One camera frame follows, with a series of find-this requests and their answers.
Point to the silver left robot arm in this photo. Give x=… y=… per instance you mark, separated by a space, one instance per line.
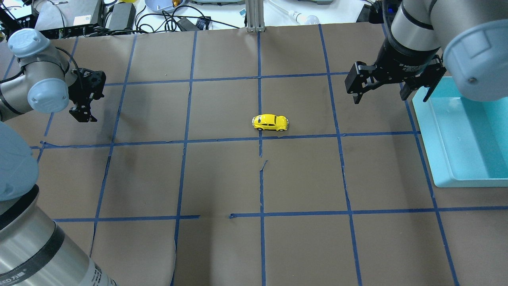
x=35 y=251

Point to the light blue plastic bin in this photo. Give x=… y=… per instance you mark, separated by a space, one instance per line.
x=466 y=141

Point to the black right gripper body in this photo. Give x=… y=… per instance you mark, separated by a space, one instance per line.
x=397 y=62

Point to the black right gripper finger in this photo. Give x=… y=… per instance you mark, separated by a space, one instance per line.
x=357 y=92
x=434 y=77

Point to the aluminium extrusion post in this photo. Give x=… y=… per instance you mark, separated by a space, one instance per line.
x=255 y=16

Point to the black power adapter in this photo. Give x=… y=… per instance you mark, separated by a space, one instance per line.
x=200 y=24

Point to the grey electronics box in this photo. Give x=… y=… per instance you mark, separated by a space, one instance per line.
x=71 y=15

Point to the blue grey bowl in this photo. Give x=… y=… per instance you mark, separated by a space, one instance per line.
x=164 y=5

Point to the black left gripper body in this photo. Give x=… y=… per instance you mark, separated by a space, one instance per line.
x=82 y=112

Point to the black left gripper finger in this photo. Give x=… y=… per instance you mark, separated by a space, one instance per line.
x=92 y=89
x=82 y=113

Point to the black power brick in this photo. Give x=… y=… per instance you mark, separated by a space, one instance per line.
x=121 y=16

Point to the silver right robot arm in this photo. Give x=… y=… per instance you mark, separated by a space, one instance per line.
x=427 y=38

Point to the brown paper table cover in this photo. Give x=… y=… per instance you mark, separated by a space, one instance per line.
x=173 y=186

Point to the yellow toy beetle car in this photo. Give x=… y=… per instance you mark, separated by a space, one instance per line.
x=270 y=122

